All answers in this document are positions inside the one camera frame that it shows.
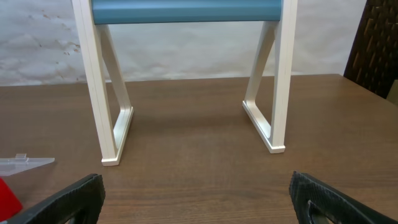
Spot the red and yellow tip box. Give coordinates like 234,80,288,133
0,153,56,222

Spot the white and blue stand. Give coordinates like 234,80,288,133
71,0,299,167

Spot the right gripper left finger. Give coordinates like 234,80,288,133
0,173,106,224

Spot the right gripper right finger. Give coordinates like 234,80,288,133
289,170,398,224

